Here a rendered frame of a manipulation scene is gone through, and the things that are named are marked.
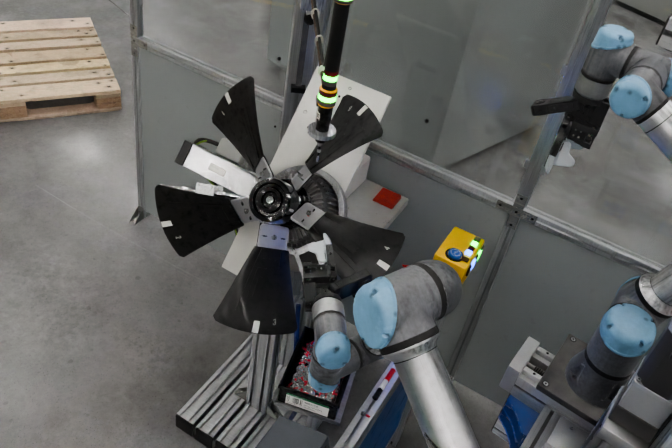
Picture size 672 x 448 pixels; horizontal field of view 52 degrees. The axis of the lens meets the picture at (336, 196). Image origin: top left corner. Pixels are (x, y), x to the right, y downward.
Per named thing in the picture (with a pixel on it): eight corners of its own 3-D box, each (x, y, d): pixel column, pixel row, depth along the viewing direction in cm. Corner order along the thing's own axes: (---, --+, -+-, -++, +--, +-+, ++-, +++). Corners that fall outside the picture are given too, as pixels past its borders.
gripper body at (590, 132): (588, 152, 157) (608, 107, 149) (552, 138, 159) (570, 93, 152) (595, 138, 162) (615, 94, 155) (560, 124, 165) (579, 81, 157)
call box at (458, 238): (446, 250, 213) (455, 224, 207) (476, 264, 210) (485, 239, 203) (425, 279, 202) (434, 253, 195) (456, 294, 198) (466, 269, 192)
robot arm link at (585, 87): (577, 76, 149) (585, 63, 155) (569, 94, 152) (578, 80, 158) (610, 88, 147) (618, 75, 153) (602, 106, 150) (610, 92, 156)
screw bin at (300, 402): (301, 341, 197) (304, 325, 193) (357, 359, 195) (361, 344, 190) (275, 401, 180) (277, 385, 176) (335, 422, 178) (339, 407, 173)
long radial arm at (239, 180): (285, 187, 209) (270, 182, 198) (274, 210, 209) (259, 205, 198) (209, 150, 218) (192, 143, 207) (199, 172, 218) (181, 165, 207)
